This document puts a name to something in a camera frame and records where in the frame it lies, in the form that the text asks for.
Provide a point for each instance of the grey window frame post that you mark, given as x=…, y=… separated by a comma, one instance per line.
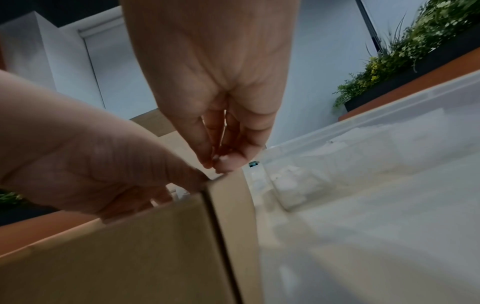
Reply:
x=369, y=26

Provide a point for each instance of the clear compartment tray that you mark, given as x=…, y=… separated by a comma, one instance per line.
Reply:
x=375, y=222

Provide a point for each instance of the person's left hand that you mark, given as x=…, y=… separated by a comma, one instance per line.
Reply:
x=75, y=154

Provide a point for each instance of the green leafy plant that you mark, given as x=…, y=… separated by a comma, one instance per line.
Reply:
x=412, y=41
x=9, y=198

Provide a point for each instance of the brown cardboard box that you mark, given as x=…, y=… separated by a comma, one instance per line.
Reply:
x=131, y=252

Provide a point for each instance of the person's right hand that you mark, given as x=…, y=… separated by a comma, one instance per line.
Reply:
x=213, y=59

